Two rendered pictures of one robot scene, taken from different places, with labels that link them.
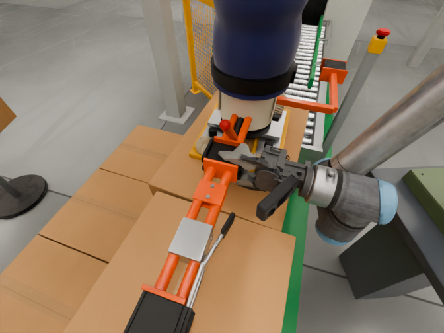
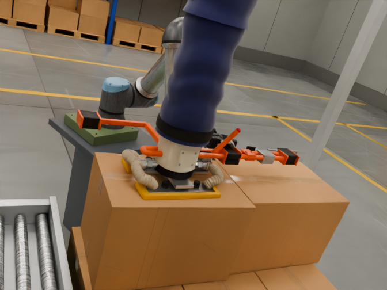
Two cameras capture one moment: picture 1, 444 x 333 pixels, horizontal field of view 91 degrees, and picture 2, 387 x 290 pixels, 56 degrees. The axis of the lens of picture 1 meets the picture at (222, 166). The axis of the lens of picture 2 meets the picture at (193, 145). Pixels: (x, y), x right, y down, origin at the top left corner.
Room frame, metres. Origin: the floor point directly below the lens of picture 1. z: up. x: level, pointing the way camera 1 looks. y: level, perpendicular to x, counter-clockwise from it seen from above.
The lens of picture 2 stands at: (1.60, 0.81, 1.68)
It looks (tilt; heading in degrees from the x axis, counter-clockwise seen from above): 23 degrees down; 220
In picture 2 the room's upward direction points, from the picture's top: 17 degrees clockwise
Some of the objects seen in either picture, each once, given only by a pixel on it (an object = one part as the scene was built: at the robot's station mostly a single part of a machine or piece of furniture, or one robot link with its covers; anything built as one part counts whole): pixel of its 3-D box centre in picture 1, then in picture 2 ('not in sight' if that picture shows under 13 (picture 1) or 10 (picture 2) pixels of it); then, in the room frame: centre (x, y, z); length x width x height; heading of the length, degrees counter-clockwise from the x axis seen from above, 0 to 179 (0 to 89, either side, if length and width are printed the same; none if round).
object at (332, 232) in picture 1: (339, 218); not in sight; (0.26, -0.30, 0.96); 0.12 x 0.09 x 0.12; 174
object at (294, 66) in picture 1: (253, 67); (184, 125); (0.60, -0.09, 1.19); 0.23 x 0.23 x 0.04
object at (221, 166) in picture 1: (224, 158); (227, 153); (0.36, -0.01, 1.07); 0.10 x 0.08 x 0.06; 73
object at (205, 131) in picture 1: (219, 122); (180, 186); (0.63, 0.01, 0.97); 0.34 x 0.10 x 0.05; 163
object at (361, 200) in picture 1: (359, 197); not in sight; (0.26, -0.30, 1.07); 0.12 x 0.09 x 0.10; 71
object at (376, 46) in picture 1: (342, 112); not in sight; (1.34, -0.89, 0.50); 0.07 x 0.07 x 1.00; 71
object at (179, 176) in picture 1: (239, 171); (162, 217); (0.59, -0.07, 0.75); 0.60 x 0.40 x 0.40; 158
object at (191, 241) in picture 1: (192, 242); (264, 156); (0.16, 0.06, 1.07); 0.07 x 0.07 x 0.04; 73
